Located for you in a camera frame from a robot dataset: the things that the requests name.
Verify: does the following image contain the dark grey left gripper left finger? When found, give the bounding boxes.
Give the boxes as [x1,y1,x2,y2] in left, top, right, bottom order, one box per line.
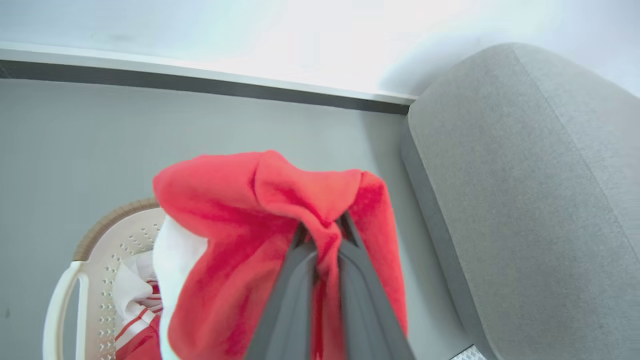
[245,223,318,360]

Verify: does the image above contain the red garment white striped sleeves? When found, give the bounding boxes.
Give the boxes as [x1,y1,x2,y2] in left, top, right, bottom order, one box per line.
[112,250,163,360]

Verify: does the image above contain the white and black baseboard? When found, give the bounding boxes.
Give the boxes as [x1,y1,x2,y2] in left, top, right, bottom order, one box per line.
[0,42,418,116]

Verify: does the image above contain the grey fabric sofa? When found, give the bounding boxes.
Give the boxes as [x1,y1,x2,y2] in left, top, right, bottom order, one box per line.
[400,42,640,360]

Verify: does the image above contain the white laundry basket brown rim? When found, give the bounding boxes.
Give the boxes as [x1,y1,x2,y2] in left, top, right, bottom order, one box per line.
[42,197,168,360]

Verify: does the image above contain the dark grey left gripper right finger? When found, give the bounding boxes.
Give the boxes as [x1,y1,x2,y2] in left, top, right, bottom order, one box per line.
[337,212,416,360]

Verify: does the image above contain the silver metal plate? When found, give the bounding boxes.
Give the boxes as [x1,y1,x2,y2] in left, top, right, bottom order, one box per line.
[449,344,487,360]

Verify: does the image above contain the red fleece garment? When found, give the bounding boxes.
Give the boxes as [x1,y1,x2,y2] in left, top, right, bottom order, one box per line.
[152,150,409,360]

